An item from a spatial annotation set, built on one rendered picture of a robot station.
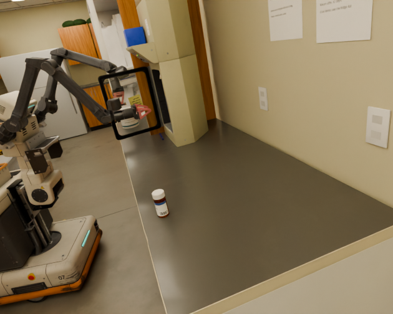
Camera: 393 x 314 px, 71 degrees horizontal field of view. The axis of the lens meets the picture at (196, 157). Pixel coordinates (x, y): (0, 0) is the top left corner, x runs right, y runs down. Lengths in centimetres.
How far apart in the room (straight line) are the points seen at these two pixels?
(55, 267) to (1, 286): 38
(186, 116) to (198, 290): 104
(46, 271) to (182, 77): 155
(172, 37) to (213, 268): 113
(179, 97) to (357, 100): 89
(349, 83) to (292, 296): 65
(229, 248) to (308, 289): 22
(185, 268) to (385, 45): 79
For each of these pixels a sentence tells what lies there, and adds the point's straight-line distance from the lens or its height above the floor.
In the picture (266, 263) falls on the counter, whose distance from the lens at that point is 77.
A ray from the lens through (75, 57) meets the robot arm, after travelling 209.
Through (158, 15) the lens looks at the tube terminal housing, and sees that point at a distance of 152.
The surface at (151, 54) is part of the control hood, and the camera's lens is 150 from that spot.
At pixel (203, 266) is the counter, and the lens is 78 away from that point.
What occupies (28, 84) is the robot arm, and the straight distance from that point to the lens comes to 173.
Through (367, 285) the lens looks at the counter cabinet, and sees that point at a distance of 100.
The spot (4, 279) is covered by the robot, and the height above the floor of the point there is 26.
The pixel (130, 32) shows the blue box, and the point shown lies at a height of 158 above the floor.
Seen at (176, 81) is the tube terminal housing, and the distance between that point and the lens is 153.
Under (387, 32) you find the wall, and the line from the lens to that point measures 92.
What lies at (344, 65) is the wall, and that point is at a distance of 102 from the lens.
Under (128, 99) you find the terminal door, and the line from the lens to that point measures 179.
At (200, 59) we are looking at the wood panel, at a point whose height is 136.
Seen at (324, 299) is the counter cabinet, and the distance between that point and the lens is 91.
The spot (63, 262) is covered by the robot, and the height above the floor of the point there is 28.
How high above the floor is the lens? 149
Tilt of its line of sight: 23 degrees down
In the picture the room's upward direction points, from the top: 11 degrees counter-clockwise
